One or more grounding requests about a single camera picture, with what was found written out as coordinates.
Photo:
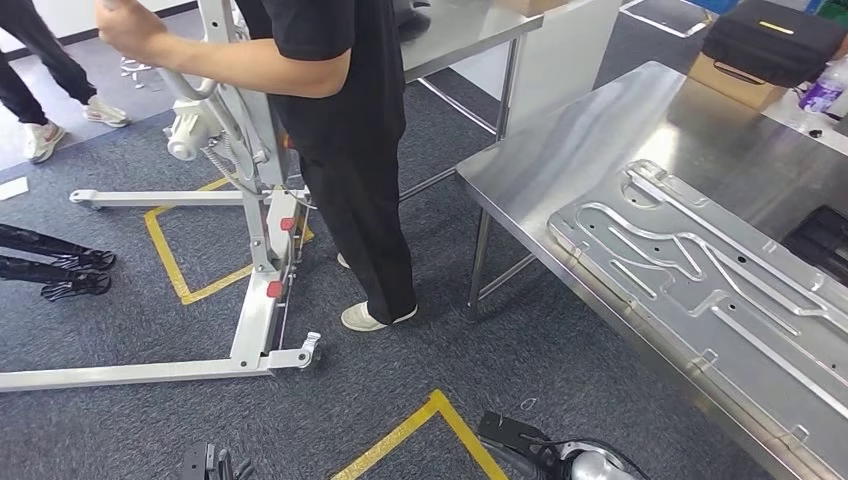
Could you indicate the black fabric bag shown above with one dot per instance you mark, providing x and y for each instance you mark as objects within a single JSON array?
[{"x": 775, "y": 40}]

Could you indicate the small white loop scrap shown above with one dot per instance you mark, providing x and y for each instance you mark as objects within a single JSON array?
[{"x": 528, "y": 403}]

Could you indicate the stamped sheet metal panel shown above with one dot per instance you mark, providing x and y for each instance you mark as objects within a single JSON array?
[{"x": 696, "y": 298}]

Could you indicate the black robot left foot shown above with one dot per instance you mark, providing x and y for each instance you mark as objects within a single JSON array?
[{"x": 205, "y": 464}]

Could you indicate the person's hand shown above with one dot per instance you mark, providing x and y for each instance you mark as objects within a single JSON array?
[{"x": 129, "y": 30}]

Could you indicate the white mobile hoist frame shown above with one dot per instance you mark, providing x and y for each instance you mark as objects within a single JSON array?
[{"x": 255, "y": 324}]

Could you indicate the clear plastic bottle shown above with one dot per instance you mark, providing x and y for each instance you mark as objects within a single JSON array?
[{"x": 825, "y": 89}]

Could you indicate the person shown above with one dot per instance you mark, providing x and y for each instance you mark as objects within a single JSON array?
[
  {"x": 40, "y": 46},
  {"x": 358, "y": 199}
]

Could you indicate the brown cardboard box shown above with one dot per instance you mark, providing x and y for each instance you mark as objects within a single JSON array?
[
  {"x": 530, "y": 5},
  {"x": 735, "y": 86}
]

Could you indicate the black robot leg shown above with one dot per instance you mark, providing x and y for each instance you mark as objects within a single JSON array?
[
  {"x": 60, "y": 281},
  {"x": 60, "y": 250}
]

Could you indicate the person's forearm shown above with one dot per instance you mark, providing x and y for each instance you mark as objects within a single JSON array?
[{"x": 252, "y": 66}]

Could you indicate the white flat board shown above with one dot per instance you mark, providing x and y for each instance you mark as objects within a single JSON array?
[{"x": 563, "y": 60}]

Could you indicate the stainless steel workbench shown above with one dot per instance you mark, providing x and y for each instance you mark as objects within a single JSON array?
[{"x": 596, "y": 132}]

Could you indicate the stainless steel table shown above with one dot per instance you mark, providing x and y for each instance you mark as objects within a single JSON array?
[{"x": 457, "y": 33}]

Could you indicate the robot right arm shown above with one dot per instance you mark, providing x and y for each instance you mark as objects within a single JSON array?
[{"x": 590, "y": 467}]

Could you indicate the white paper sheet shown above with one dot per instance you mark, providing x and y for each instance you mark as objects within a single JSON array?
[{"x": 13, "y": 189}]

